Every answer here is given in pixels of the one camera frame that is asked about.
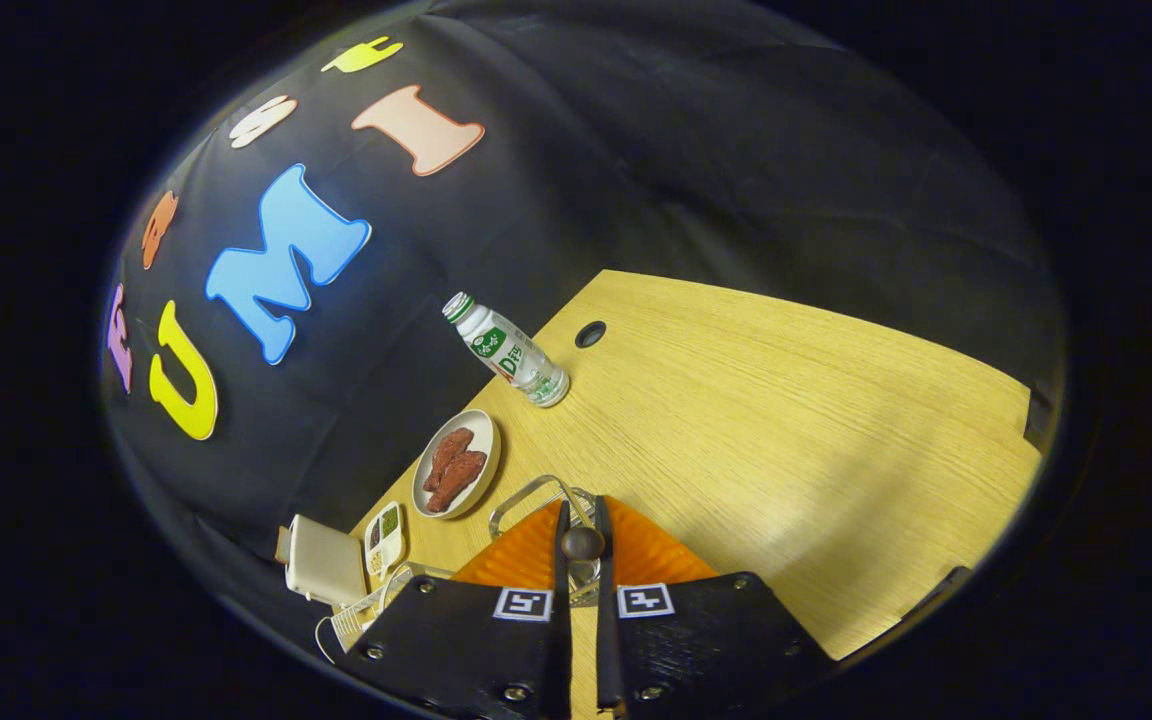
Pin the red brown sausage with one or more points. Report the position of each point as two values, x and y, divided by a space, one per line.
458 478
448 455

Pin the white box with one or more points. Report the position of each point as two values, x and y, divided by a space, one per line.
326 562

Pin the brown cardboard piece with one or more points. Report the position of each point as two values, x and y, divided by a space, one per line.
282 545

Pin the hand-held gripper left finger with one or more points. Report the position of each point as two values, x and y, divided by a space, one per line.
466 650

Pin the small white compartment tray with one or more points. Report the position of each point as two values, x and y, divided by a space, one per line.
386 540

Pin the white green labelled bottle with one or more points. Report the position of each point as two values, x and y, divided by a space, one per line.
511 352

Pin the white oval dish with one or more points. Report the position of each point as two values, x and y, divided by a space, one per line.
483 438

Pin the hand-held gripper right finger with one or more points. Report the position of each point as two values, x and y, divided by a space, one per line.
706 645

